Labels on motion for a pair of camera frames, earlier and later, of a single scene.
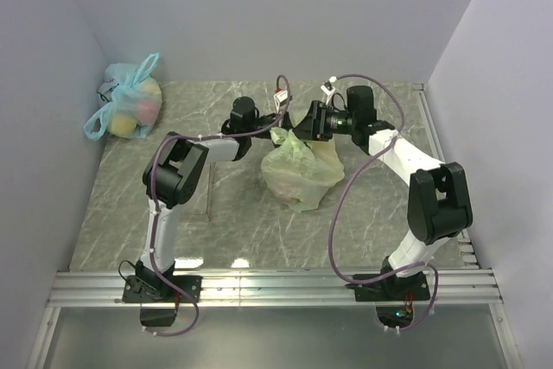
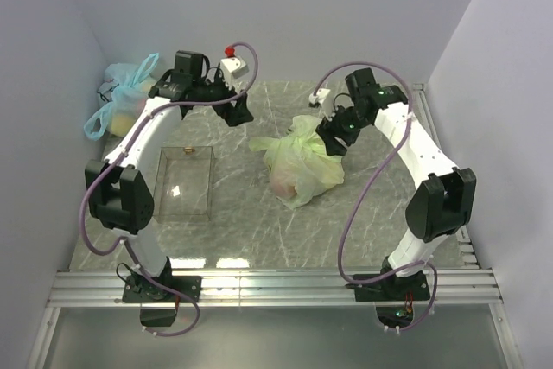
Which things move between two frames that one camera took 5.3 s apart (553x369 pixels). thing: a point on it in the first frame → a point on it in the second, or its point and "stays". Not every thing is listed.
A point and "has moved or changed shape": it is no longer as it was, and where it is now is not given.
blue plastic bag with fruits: [131, 99] stays
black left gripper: [279, 136] → [238, 114]
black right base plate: [392, 289] stays
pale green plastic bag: [299, 173] has moved or changed shape
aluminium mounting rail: [456, 289] stays
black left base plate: [160, 290] stays
